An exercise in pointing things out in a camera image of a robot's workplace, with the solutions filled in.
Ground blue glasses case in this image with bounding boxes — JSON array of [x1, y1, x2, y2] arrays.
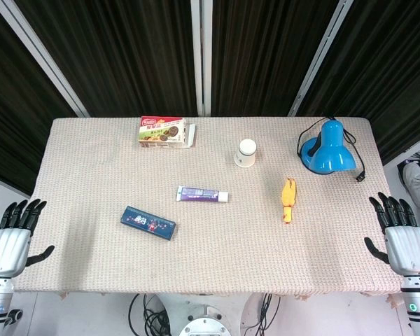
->
[[120, 205, 179, 241]]

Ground yellow rubber chicken toy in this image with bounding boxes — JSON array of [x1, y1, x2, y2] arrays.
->
[[280, 177, 298, 225]]

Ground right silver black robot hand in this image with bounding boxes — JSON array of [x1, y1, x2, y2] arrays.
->
[[363, 192, 420, 277]]

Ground blue desk lamp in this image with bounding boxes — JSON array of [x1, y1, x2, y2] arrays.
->
[[299, 119, 357, 174]]

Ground opened cookie carton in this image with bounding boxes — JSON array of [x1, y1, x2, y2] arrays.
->
[[138, 115, 197, 150]]

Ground black lamp power cable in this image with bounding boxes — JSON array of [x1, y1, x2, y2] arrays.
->
[[297, 117, 368, 182]]

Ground dark pleated curtain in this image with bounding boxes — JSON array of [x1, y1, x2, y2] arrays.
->
[[0, 0, 420, 186]]

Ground black floor cable bundle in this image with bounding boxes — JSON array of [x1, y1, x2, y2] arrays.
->
[[243, 293, 283, 336], [128, 293, 172, 336]]

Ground white paper cup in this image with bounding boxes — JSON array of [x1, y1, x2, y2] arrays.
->
[[234, 139, 258, 169]]

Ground beige cloth-covered table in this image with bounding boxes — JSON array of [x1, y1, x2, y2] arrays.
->
[[13, 117, 409, 295]]

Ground grey shoe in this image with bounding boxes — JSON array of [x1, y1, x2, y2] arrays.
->
[[402, 162, 420, 211]]

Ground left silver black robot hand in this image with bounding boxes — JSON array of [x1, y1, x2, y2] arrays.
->
[[0, 198, 55, 279]]

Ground purple toothpaste tube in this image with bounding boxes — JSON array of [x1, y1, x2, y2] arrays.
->
[[176, 185, 230, 203]]

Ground white frame post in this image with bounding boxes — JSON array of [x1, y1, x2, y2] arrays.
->
[[287, 0, 354, 117], [0, 0, 90, 118], [190, 0, 214, 117]]

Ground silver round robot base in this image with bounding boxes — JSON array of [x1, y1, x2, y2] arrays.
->
[[178, 304, 231, 336]]

